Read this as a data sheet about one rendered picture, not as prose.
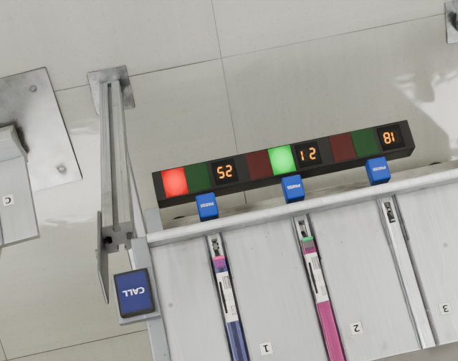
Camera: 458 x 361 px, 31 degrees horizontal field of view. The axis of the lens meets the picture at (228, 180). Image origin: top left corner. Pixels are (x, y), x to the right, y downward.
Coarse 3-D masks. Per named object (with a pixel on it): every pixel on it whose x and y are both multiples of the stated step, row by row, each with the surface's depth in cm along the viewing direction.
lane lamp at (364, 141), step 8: (368, 128) 108; (352, 136) 108; (360, 136) 108; (368, 136) 108; (360, 144) 108; (368, 144) 108; (376, 144) 108; (360, 152) 107; (368, 152) 107; (376, 152) 107
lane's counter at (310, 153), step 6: (300, 144) 108; (306, 144) 108; (312, 144) 108; (300, 150) 107; (306, 150) 107; (312, 150) 107; (318, 150) 107; (300, 156) 107; (306, 156) 107; (312, 156) 107; (318, 156) 107; (300, 162) 107; (306, 162) 107; (312, 162) 107; (318, 162) 107
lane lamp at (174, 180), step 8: (176, 168) 107; (168, 176) 106; (176, 176) 106; (184, 176) 106; (168, 184) 106; (176, 184) 106; (184, 184) 106; (168, 192) 106; (176, 192) 106; (184, 192) 106
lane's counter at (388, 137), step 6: (390, 126) 108; (396, 126) 108; (378, 132) 108; (384, 132) 108; (390, 132) 108; (396, 132) 108; (384, 138) 108; (390, 138) 108; (396, 138) 108; (402, 138) 108; (384, 144) 108; (390, 144) 108; (396, 144) 108; (402, 144) 108
